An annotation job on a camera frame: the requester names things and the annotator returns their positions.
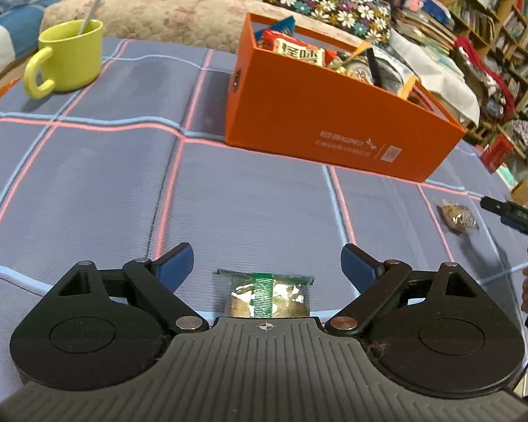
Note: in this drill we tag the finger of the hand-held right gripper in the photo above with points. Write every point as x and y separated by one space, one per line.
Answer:
517 220

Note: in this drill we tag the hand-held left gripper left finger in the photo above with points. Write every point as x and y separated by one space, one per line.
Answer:
176 266

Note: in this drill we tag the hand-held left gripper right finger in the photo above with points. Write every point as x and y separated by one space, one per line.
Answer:
358 268

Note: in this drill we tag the brown nut candy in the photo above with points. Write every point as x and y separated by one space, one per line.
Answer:
457 219

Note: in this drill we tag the green clear pastry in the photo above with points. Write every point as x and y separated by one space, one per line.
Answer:
264 292

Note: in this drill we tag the orange cardboard box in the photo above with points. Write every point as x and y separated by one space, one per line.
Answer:
312 118

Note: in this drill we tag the silver black long packet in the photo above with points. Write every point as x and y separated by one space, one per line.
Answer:
394 74

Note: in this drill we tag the silver gold snack packets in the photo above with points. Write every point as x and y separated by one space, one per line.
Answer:
358 70

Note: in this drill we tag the red white crisps packet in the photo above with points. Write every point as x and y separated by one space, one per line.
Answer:
299 50

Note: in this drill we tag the blue cookie packet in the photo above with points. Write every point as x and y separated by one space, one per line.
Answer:
286 25

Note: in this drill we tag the person's right hand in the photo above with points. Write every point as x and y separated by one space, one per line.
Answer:
526 288

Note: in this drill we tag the red soda can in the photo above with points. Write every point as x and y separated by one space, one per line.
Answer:
497 154

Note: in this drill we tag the blue checked tablecloth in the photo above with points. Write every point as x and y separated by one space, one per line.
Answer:
114 176

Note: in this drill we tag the red knitted cloth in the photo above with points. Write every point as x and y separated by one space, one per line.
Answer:
488 70

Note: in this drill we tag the white cloth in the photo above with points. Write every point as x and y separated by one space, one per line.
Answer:
440 79

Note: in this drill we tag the wooden bookshelf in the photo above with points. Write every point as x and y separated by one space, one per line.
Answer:
510 17

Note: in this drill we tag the stack of books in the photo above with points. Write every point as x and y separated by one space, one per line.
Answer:
422 28

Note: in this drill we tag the green mug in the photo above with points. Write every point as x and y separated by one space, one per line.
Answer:
70 57

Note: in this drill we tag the metal spoon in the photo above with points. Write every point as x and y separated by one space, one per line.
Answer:
90 15

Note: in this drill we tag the blue striped blanket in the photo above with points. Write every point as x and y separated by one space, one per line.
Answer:
4 30

